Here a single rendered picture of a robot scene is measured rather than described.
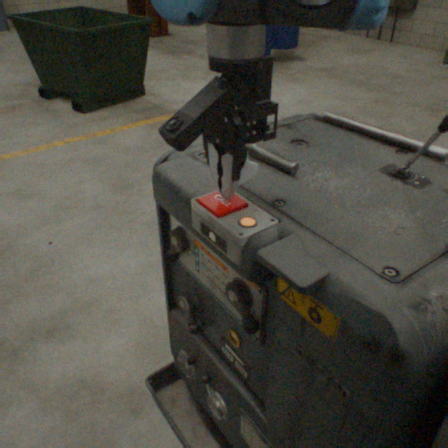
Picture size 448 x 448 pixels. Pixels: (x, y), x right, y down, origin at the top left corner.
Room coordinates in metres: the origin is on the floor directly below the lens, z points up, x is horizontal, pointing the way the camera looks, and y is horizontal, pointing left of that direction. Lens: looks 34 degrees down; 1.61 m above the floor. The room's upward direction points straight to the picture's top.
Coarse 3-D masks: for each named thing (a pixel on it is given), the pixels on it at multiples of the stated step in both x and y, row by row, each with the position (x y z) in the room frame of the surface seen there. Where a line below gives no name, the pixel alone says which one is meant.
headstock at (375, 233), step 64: (320, 128) 0.89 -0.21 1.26; (192, 192) 0.62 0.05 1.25; (256, 192) 0.61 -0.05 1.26; (320, 192) 0.61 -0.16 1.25; (384, 192) 0.61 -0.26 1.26; (192, 256) 0.67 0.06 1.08; (256, 256) 0.47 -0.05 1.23; (320, 256) 0.44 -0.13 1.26; (384, 256) 0.44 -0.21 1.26; (192, 320) 0.64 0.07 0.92; (256, 320) 0.49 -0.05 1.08; (320, 320) 0.38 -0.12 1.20; (384, 320) 0.34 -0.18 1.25; (256, 384) 0.50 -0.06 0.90; (320, 384) 0.37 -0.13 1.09; (384, 384) 0.31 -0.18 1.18
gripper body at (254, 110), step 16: (208, 64) 0.58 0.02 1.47; (224, 64) 0.55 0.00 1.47; (240, 64) 0.55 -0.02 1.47; (256, 64) 0.56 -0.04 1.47; (272, 64) 0.60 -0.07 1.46; (240, 80) 0.57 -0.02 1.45; (256, 80) 0.59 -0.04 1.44; (256, 96) 0.59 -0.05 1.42; (240, 112) 0.56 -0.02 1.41; (256, 112) 0.57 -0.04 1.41; (272, 112) 0.58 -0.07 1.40; (208, 128) 0.59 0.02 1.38; (224, 128) 0.56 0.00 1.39; (240, 128) 0.55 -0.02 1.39; (256, 128) 0.58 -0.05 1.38; (224, 144) 0.56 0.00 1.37
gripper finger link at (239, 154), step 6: (234, 132) 0.55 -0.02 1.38; (240, 138) 0.54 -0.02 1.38; (234, 144) 0.54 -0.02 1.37; (240, 144) 0.54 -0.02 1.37; (228, 150) 0.55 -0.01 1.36; (234, 150) 0.54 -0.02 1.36; (240, 150) 0.54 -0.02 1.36; (246, 150) 0.54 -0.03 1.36; (234, 156) 0.54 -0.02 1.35; (240, 156) 0.54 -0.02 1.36; (246, 156) 0.54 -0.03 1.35; (234, 162) 0.54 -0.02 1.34; (240, 162) 0.54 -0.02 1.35; (234, 168) 0.54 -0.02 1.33; (240, 168) 0.54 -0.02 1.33; (234, 174) 0.54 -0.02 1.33; (240, 174) 0.56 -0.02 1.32; (234, 180) 0.55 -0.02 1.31
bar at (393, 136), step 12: (336, 120) 0.90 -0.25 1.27; (348, 120) 0.89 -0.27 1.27; (360, 132) 0.86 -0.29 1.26; (372, 132) 0.83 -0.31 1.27; (384, 132) 0.82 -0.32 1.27; (396, 144) 0.79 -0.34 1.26; (408, 144) 0.77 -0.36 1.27; (420, 144) 0.76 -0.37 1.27; (432, 156) 0.74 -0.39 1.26; (444, 156) 0.72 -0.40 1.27
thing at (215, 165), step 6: (210, 144) 0.59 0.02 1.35; (216, 144) 0.59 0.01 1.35; (210, 150) 0.59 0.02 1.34; (216, 150) 0.58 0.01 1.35; (222, 150) 0.58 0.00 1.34; (210, 156) 0.59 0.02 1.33; (216, 156) 0.58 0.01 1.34; (210, 162) 0.59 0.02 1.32; (216, 162) 0.58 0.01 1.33; (210, 168) 0.59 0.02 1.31; (216, 168) 0.58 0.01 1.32; (216, 174) 0.58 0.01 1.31; (222, 174) 0.58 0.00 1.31; (216, 180) 0.58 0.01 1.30
